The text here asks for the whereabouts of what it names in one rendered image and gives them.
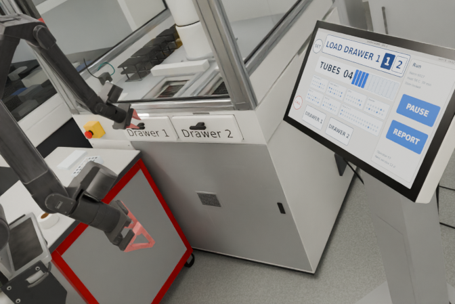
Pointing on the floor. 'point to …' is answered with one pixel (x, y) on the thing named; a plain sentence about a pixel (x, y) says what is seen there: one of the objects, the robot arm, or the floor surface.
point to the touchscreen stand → (407, 248)
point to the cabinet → (250, 194)
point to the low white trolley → (178, 252)
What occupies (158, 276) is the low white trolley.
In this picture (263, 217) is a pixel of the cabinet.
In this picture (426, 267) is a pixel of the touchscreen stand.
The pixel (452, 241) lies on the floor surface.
